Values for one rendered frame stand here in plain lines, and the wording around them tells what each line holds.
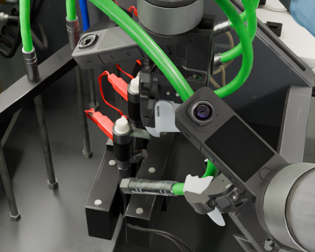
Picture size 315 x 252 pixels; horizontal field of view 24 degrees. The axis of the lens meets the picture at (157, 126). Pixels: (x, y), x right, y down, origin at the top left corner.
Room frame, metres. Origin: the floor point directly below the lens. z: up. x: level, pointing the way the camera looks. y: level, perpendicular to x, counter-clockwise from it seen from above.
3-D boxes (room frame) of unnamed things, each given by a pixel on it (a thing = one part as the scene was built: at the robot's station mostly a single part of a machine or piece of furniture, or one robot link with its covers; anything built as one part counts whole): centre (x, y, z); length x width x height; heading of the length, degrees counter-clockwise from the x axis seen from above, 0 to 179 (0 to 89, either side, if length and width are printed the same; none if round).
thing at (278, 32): (1.02, -0.17, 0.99); 0.12 x 0.02 x 0.02; 77
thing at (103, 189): (0.78, 0.02, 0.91); 0.34 x 0.10 x 0.15; 167
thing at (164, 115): (0.63, -0.01, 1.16); 0.06 x 0.03 x 0.09; 77
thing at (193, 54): (0.64, -0.02, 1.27); 0.09 x 0.08 x 0.12; 77
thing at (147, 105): (0.63, 0.01, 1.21); 0.05 x 0.02 x 0.09; 167
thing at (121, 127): (0.66, 0.05, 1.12); 0.02 x 0.02 x 0.03
